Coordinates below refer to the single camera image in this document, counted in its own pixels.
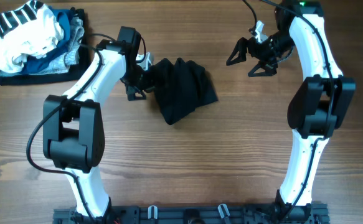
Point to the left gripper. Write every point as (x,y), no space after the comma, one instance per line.
(130,89)

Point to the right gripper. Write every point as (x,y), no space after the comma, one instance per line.
(269,68)

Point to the black t-shirt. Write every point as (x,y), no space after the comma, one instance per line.
(180,88)

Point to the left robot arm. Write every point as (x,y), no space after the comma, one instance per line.
(73,132)

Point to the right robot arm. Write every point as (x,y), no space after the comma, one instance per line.
(317,109)

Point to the black folded garment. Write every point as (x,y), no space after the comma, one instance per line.
(44,77)

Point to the grey folded garment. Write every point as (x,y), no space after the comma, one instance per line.
(62,63)

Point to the blue folded garment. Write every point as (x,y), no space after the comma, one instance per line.
(32,36)

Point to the white black striped garment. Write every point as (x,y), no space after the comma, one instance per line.
(31,30)

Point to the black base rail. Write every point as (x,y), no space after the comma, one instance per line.
(193,214)

